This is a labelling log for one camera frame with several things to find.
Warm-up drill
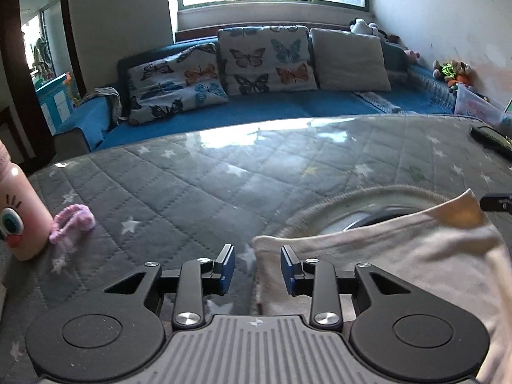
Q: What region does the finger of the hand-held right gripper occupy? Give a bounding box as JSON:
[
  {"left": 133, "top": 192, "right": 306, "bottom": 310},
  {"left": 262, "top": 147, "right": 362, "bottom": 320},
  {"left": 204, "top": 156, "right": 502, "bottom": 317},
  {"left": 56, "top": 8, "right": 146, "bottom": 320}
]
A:
[{"left": 480, "top": 193, "right": 512, "bottom": 212}]

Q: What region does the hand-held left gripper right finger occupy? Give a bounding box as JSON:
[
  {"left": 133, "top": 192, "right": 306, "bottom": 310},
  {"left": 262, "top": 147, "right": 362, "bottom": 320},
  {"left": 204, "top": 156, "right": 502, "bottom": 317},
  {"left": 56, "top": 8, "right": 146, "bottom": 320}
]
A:
[{"left": 280, "top": 245, "right": 417, "bottom": 331}]

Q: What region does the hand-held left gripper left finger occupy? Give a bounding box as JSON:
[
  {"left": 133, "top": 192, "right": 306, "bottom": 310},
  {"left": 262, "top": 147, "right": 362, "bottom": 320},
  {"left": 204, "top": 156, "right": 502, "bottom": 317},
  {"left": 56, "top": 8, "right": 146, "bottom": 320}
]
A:
[{"left": 103, "top": 244, "right": 236, "bottom": 331}]

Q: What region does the beige cloth garment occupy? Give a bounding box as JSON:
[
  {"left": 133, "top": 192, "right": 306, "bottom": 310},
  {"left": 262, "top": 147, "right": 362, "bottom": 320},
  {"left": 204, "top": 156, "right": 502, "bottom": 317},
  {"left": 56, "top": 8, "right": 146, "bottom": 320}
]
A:
[{"left": 250, "top": 188, "right": 512, "bottom": 384}]

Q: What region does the grey cloth on sofa arm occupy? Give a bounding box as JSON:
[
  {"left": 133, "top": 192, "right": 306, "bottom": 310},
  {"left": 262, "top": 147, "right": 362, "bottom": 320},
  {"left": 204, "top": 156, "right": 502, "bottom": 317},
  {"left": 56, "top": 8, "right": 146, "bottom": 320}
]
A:
[{"left": 82, "top": 87, "right": 123, "bottom": 121}]

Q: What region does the black flat device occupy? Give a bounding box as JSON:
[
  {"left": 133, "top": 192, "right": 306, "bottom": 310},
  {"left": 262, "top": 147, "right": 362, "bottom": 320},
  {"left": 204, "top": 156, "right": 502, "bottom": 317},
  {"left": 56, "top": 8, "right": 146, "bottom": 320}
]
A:
[{"left": 471, "top": 125, "right": 512, "bottom": 151}]

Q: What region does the clear plastic storage box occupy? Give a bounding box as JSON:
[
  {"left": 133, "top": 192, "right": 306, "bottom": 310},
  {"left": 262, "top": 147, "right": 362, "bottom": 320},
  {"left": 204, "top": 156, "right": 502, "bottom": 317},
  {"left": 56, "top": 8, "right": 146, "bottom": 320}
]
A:
[{"left": 454, "top": 84, "right": 505, "bottom": 127}]

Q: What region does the round dark table inset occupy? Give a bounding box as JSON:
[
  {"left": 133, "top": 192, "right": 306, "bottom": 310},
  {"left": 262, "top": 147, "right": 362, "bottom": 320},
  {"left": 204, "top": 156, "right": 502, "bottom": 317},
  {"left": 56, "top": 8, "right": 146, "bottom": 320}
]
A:
[{"left": 280, "top": 186, "right": 465, "bottom": 241}]

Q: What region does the green and brown plush toy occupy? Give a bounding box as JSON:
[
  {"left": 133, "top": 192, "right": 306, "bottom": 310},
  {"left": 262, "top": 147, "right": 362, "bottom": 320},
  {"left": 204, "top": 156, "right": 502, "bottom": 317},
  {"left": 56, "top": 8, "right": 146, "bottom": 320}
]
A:
[{"left": 433, "top": 60, "right": 473, "bottom": 88}]

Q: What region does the blue sofa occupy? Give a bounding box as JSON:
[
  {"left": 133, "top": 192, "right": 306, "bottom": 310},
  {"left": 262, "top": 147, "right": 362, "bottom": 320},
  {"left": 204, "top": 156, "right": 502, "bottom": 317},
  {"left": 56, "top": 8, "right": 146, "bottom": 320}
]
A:
[{"left": 54, "top": 28, "right": 460, "bottom": 156}]

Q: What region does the butterfly print cushion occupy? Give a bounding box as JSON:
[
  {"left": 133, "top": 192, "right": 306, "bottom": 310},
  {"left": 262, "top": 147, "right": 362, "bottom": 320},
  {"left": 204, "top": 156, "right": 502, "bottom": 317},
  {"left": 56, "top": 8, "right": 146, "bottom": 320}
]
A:
[
  {"left": 217, "top": 25, "right": 318, "bottom": 96},
  {"left": 127, "top": 43, "right": 229, "bottom": 125}
]

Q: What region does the plain beige cushion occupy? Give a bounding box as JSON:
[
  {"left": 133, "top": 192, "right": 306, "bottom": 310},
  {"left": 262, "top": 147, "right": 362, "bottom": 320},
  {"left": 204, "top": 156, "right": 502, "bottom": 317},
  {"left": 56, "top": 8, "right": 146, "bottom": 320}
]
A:
[{"left": 310, "top": 28, "right": 392, "bottom": 92}]

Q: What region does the pink cartoon-eye bottle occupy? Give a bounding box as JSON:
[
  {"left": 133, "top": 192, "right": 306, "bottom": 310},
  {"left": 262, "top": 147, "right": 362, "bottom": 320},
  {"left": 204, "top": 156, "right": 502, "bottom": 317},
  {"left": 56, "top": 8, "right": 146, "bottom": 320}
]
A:
[{"left": 0, "top": 140, "right": 54, "bottom": 261}]

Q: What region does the white plush toy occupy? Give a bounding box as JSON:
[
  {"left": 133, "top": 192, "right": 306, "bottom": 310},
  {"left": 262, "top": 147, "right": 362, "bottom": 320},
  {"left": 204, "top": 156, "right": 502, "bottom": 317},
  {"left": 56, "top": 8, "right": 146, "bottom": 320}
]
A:
[{"left": 351, "top": 18, "right": 388, "bottom": 41}]

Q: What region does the blue and white cabinet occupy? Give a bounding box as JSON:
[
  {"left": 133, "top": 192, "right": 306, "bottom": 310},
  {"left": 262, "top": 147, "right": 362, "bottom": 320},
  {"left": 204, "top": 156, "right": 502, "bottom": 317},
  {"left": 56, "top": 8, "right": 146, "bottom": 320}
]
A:
[{"left": 36, "top": 73, "right": 75, "bottom": 134}]

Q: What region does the pink fluffy hair tie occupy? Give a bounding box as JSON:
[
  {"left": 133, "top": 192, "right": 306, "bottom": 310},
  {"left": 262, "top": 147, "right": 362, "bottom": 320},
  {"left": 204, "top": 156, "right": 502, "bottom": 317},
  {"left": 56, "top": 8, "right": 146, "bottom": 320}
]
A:
[{"left": 49, "top": 204, "right": 96, "bottom": 245}]

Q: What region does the dark wooden door frame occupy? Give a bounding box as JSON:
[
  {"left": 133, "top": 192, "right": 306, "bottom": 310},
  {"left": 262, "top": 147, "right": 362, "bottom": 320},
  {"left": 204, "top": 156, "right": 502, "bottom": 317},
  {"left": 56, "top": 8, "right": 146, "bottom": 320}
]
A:
[{"left": 0, "top": 0, "right": 89, "bottom": 173}]

